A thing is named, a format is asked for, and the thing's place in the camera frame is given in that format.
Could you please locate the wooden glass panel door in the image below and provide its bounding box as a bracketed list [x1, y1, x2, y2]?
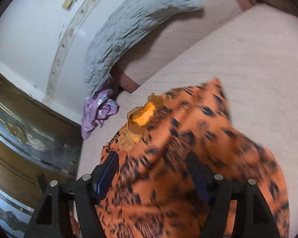
[0, 74, 82, 237]

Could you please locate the pink bolster cushion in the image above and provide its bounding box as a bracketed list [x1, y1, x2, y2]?
[110, 0, 255, 93]

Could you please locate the purple floral garment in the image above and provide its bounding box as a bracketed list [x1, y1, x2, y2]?
[81, 87, 119, 139]

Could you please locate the grey quilted pillow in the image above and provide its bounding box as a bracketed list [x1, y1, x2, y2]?
[83, 0, 203, 96]

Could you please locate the orange black floral garment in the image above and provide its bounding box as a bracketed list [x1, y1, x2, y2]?
[71, 77, 291, 238]

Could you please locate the pink quilted mattress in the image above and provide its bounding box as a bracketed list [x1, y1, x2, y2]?
[78, 4, 298, 237]

